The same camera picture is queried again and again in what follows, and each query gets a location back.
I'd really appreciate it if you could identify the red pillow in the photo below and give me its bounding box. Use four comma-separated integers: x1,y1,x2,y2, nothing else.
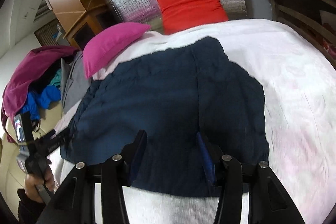
157,0,229,35

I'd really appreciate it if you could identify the grey garment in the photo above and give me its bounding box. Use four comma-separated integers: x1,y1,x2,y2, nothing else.
60,51,91,114

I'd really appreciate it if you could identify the wooden shelf unit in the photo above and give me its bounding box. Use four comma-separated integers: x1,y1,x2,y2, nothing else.
243,0,336,67

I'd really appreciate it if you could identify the left hand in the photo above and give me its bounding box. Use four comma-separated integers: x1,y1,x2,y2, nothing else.
24,167,55,203

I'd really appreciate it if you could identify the bright blue garment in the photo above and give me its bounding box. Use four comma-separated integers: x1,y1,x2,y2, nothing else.
19,85,61,121

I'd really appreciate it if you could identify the navy blue puffer jacket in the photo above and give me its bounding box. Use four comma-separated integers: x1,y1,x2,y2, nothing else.
60,37,269,197

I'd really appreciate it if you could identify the teal garment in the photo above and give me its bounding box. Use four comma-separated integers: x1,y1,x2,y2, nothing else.
50,69,62,88

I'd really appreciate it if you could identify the white bed cover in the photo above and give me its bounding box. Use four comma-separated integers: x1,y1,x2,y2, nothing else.
47,18,336,224

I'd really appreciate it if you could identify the pink pillow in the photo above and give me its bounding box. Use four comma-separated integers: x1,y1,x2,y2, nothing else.
83,22,151,79

